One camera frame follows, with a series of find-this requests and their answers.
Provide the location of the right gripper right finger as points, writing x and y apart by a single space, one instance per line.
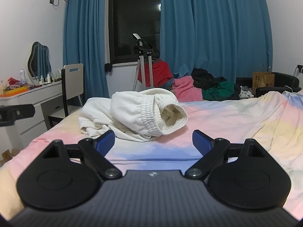
243 176

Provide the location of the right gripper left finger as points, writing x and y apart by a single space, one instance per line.
65 176

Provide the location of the white dresser desk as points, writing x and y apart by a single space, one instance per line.
30 118

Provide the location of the dark window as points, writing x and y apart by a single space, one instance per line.
126 17

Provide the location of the blue curtain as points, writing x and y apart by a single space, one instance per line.
84 43
229 38

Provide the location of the pink garment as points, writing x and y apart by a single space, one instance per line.
185 91

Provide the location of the green garment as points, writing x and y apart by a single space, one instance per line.
222 91

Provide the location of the red garment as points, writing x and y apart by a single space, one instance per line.
160 72

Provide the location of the right blue curtain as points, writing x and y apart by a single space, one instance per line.
229 38

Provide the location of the brown paper bag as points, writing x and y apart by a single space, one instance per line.
262 79

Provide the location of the black armchair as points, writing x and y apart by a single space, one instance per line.
282 82

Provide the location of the pastel tie-dye bedsheet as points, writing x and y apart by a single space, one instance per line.
274 120

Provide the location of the garment steamer stand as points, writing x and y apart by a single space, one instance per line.
145 49

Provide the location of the black garment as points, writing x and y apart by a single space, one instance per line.
204 80

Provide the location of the left blue curtain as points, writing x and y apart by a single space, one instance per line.
84 43

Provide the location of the white black chair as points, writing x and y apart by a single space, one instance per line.
72 86

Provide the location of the wavy vanity mirror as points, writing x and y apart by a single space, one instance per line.
39 62

